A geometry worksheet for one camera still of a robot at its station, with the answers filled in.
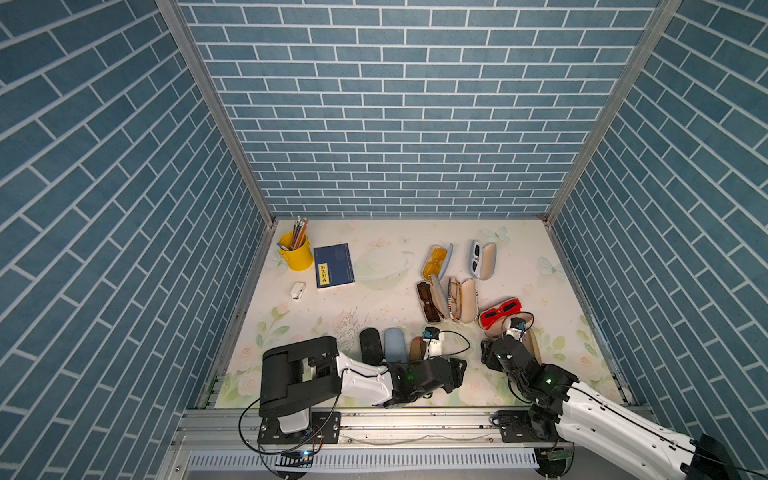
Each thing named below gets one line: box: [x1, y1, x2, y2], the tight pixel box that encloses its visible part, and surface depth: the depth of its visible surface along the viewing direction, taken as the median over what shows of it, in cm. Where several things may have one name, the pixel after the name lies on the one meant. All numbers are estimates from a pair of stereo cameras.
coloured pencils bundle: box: [292, 215, 309, 249], surface depth 101 cm
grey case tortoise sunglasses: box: [416, 279, 449, 324], surface depth 96 cm
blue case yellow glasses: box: [421, 243, 453, 281], surface depth 107 cm
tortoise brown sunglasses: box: [417, 282, 445, 322], surface depth 95 cm
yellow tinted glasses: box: [421, 243, 453, 281], surface depth 107 cm
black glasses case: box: [360, 327, 383, 365], surface depth 86 cm
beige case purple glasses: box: [520, 326, 544, 365], surface depth 84 cm
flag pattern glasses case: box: [447, 276, 477, 324], surface depth 99 cm
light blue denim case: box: [384, 327, 408, 364], surface depth 88 cm
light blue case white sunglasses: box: [469, 239, 497, 281], surface depth 107 cm
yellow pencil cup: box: [277, 220, 313, 272], surface depth 101 cm
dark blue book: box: [313, 243, 355, 290], surface depth 107 cm
